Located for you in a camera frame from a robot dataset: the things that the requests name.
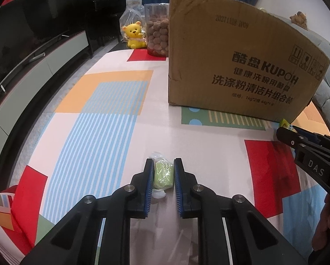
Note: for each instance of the yellow bear figurine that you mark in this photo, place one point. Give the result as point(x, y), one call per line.
point(134, 34)

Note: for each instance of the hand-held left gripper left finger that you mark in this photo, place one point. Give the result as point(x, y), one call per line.
point(149, 182)

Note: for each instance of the person's right hand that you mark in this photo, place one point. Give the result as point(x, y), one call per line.
point(329, 226)

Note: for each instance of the clear bag of nuts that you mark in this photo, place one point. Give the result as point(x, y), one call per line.
point(132, 9)

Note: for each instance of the yellow-green snack packet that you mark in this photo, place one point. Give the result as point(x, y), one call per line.
point(286, 123)

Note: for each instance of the small pale green candy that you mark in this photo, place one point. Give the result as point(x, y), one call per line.
point(163, 174)

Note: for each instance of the brown cardboard box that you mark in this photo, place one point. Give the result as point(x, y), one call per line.
point(223, 60)

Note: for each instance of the brown teddy bear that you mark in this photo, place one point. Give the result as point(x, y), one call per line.
point(299, 20)

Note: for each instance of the black piano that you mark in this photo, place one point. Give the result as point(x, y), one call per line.
point(98, 13)

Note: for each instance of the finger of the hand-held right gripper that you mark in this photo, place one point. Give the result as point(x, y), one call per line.
point(288, 136)
point(308, 136)

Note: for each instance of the grey fabric sofa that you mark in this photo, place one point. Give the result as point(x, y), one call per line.
point(328, 88)

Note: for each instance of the black curved television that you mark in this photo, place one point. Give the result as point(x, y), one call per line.
point(38, 24)

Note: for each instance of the clear jar of brown nuts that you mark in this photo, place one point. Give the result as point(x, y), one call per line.
point(157, 30)

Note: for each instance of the grey television cabinet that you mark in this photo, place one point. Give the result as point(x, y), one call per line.
point(29, 88)

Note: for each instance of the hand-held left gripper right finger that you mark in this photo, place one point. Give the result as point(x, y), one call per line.
point(179, 187)

